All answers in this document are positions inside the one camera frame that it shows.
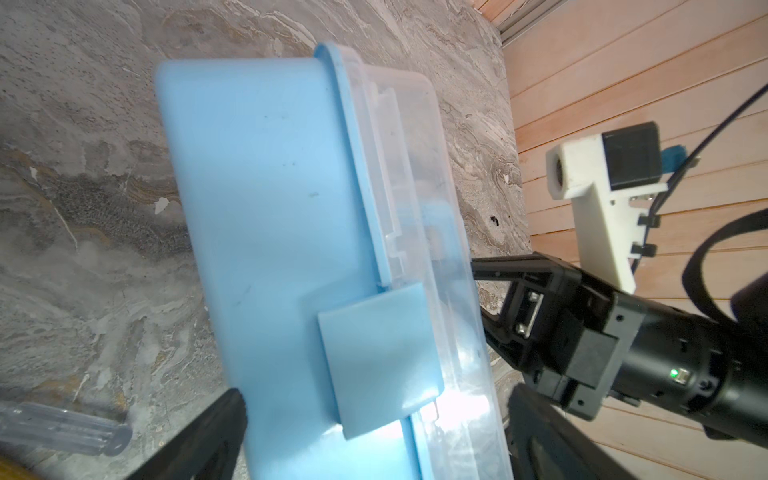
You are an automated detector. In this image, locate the clear handled screwdriver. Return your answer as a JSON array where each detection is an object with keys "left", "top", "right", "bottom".
[{"left": 1, "top": 401, "right": 133, "bottom": 457}]

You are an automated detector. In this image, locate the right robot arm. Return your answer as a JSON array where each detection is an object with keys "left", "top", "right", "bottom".
[{"left": 471, "top": 210, "right": 767, "bottom": 446}]

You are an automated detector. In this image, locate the blue plastic tool box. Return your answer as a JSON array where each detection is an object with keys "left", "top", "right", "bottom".
[{"left": 155, "top": 43, "right": 512, "bottom": 479}]

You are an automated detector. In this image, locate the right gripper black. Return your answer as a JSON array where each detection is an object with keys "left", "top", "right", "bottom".
[{"left": 471, "top": 252, "right": 620, "bottom": 420}]

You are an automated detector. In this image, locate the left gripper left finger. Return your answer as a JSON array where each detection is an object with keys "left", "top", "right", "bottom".
[{"left": 129, "top": 388, "right": 248, "bottom": 480}]

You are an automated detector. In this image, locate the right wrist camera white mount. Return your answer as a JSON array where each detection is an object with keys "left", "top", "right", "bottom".
[{"left": 546, "top": 122, "right": 688, "bottom": 294}]

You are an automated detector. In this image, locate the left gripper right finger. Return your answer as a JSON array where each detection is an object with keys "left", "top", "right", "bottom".
[{"left": 506, "top": 384, "right": 634, "bottom": 479}]

